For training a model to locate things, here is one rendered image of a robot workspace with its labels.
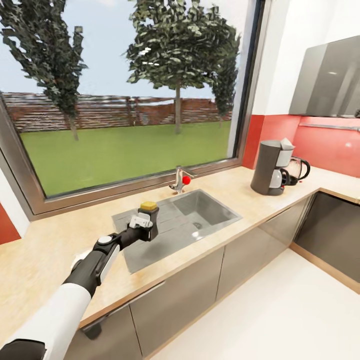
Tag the saucer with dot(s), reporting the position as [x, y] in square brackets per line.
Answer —
[82, 256]

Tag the electric kettle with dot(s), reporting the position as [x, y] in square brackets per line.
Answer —
[294, 169]

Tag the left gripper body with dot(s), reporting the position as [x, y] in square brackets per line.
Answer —
[139, 233]

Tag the coffee maker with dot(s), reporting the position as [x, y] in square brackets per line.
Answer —
[267, 178]

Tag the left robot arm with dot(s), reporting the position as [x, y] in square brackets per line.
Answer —
[49, 332]

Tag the bottle of coffee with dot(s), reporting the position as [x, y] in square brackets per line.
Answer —
[149, 211]

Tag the paper coffee filter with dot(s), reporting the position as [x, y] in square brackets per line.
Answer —
[286, 145]

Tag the drop in sink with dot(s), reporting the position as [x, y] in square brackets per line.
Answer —
[182, 220]

